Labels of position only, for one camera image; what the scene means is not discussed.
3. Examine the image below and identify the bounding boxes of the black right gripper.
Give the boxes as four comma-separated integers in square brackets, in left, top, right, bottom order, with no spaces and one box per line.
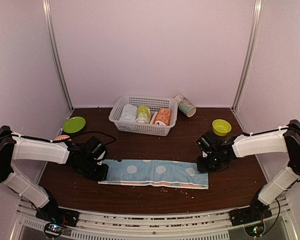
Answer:
[196,152,222,173]

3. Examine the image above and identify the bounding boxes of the blue patterned towel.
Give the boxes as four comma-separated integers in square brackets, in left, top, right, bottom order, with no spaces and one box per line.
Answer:
[98,159,209,190]

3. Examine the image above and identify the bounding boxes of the orange bunny towel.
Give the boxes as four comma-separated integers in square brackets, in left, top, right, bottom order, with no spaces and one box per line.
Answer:
[152,108,172,126]

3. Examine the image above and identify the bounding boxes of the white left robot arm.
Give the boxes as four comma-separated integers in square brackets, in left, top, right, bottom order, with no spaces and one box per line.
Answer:
[0,125,109,222]

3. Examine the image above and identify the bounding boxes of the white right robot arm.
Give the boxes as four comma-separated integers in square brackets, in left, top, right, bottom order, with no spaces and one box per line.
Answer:
[197,119,300,221]

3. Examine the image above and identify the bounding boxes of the green bowl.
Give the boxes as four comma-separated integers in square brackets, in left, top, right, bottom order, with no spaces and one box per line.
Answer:
[212,119,232,137]

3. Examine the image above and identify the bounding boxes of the green plate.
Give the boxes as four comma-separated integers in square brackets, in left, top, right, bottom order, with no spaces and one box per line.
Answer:
[62,116,86,134]

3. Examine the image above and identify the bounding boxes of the teal patterned paper cup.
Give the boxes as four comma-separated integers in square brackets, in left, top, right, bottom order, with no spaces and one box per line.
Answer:
[174,94,197,118]

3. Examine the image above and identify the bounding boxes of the white rolled towel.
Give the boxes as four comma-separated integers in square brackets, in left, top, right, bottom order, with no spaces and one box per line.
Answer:
[119,104,138,123]

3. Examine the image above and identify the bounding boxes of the green rolled towel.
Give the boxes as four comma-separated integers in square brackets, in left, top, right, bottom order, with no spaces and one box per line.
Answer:
[135,105,152,124]

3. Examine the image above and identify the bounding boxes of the white plastic basket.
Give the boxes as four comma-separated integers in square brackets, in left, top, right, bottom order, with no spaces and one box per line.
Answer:
[109,95,178,136]

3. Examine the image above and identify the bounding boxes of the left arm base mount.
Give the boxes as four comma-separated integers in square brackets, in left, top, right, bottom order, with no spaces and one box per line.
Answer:
[35,191,80,227]

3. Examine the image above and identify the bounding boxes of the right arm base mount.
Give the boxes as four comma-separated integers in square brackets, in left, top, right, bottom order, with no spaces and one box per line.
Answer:
[229,200,273,227]

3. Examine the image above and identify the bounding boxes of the front aluminium rail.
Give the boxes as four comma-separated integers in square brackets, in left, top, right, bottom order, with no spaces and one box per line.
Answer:
[9,197,298,240]

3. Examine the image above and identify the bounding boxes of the left aluminium frame post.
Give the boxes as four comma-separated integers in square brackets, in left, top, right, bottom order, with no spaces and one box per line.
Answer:
[42,0,74,112]

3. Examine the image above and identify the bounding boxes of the aluminium frame post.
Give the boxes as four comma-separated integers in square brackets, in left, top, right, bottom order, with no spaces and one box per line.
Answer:
[231,0,264,114]
[42,0,74,112]

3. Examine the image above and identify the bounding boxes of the right aluminium frame post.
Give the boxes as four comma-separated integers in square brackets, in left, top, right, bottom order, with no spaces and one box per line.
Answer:
[231,0,264,114]

